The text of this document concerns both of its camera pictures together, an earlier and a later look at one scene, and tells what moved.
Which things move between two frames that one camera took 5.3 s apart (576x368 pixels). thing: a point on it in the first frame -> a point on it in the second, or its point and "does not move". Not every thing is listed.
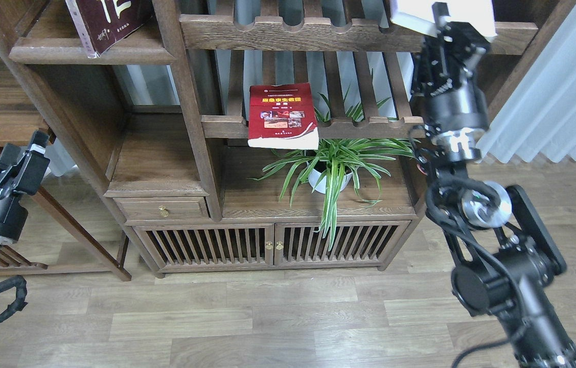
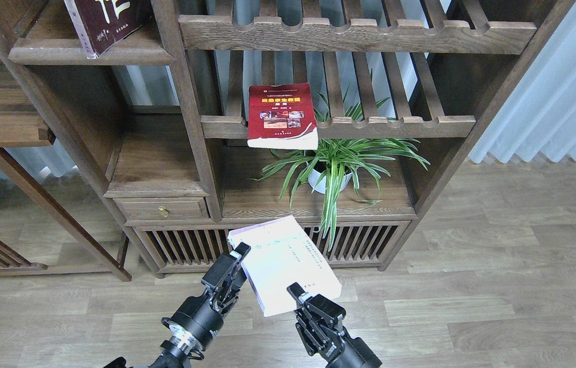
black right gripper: (447, 81) -> (319, 328)
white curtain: (564, 105) does not move
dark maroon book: (102, 23) does not move
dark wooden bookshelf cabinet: (251, 136) does not move
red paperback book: (282, 116) does not move
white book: (418, 15) -> (279, 254)
